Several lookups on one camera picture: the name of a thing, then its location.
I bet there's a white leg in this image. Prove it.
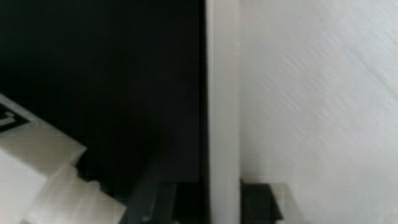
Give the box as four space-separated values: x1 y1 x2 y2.
0 94 126 224

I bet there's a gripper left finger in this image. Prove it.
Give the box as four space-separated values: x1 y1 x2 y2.
119 163 204 224

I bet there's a white square table top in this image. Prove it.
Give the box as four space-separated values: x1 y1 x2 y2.
204 0 398 224

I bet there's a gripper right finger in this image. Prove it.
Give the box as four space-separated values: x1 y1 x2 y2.
240 181 282 224

